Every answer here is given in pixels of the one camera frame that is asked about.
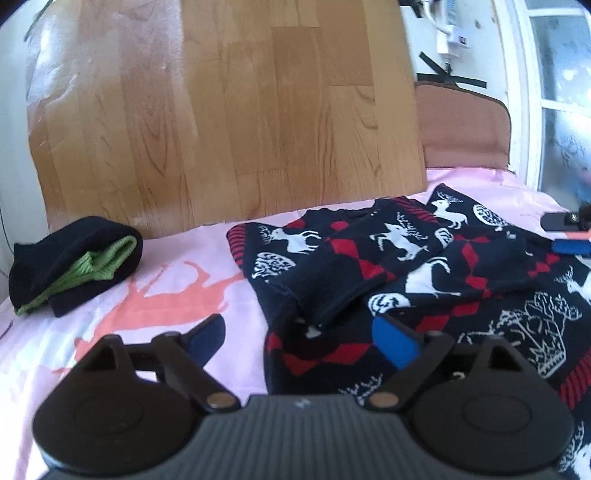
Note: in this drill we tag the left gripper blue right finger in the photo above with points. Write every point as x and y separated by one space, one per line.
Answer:
406 348

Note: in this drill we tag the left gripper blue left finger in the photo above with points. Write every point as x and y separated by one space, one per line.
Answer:
200 343

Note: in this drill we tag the navy reindeer pattern sweater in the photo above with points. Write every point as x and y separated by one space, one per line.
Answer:
450 264

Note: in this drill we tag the folded black green sweater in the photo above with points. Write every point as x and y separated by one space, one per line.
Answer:
73 265

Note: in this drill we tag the brown headboard cushion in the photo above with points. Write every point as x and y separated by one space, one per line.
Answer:
461 128

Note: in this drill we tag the white power strip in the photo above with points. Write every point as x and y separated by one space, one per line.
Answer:
451 40

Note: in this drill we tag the pink deer print bedsheet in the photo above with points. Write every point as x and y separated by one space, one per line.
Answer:
180 281

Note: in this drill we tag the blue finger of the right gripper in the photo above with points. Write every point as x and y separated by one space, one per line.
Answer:
571 246

